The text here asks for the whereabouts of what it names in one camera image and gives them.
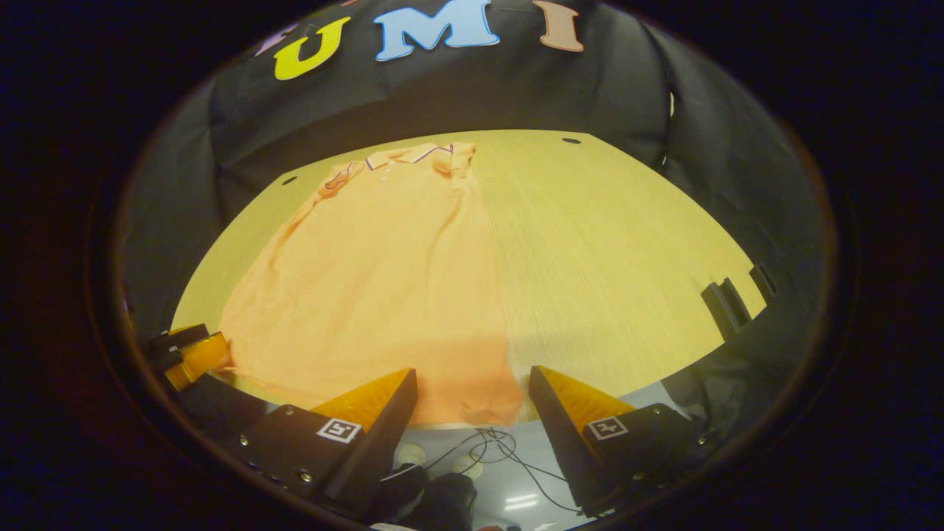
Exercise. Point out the black table clamp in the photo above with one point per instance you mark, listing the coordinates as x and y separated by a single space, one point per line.
764 280
726 306

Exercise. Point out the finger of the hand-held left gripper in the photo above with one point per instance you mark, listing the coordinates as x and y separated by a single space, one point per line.
199 361
177 338

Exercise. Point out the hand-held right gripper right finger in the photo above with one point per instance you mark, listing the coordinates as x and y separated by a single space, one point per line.
564 446

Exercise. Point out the black backdrop cloth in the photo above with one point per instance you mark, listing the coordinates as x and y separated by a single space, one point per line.
457 88

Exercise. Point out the orange T-shirt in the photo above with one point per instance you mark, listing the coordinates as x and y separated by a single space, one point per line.
376 295

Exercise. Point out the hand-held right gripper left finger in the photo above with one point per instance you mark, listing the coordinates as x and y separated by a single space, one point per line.
377 446

